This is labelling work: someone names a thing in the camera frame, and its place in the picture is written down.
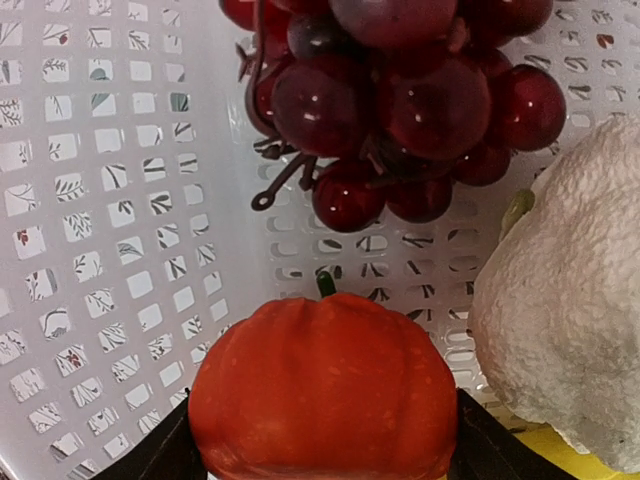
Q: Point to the dark red grape bunch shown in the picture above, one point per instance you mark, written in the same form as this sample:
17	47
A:
386	105

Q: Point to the white plastic basket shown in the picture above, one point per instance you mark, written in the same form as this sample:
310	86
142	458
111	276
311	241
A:
128	243

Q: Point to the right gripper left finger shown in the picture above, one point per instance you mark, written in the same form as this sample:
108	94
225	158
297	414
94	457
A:
168	452

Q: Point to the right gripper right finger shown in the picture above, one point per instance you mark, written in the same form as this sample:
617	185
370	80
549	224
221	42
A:
486	450

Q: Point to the white cauliflower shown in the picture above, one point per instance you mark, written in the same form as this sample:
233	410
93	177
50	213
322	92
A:
555	311

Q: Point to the yellow mango front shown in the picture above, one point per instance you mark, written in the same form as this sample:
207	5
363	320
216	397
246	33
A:
546	442

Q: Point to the orange pumpkin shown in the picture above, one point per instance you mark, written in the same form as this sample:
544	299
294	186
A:
336	388

